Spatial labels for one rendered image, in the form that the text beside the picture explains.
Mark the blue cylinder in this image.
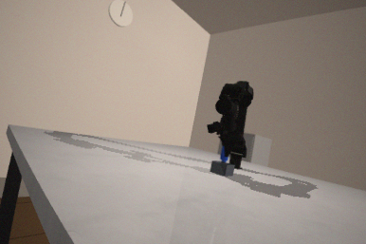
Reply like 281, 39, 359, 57
221, 146, 228, 160

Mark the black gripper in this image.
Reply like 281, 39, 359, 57
216, 115, 242, 157

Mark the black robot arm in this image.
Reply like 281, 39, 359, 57
207, 81, 254, 170

